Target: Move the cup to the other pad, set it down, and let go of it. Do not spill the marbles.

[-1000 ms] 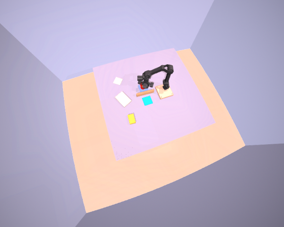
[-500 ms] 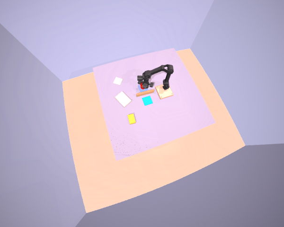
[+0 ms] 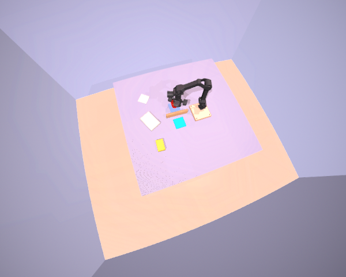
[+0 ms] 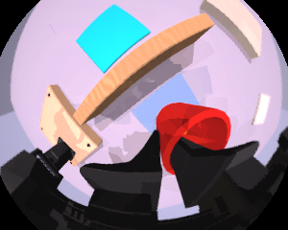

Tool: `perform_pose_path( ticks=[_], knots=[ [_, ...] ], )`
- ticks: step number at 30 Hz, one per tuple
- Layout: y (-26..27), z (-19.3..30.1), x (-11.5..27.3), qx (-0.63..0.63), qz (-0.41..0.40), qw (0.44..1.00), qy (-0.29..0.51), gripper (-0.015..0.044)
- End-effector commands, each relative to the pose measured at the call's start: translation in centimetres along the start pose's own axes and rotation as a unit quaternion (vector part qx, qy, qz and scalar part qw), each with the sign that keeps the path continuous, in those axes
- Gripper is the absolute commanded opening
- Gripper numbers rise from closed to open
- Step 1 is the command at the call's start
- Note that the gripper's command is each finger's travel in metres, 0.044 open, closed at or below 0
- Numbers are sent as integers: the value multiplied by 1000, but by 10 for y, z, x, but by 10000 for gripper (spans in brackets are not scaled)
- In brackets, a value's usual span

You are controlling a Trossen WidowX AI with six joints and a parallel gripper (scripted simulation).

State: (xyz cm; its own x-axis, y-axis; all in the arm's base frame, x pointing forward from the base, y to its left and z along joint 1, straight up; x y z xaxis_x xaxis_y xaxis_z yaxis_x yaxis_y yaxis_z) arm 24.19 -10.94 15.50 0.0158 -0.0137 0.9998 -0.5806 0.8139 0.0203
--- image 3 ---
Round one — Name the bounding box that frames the white flat rectangular pad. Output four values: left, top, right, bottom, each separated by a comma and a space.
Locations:
138, 94, 150, 104

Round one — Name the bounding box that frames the tan wooden bar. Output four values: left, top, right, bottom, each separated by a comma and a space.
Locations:
166, 109, 188, 118

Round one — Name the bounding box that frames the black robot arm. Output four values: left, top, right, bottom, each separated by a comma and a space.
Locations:
167, 78, 212, 110

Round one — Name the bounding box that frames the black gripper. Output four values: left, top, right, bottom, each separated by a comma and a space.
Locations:
168, 97, 188, 106

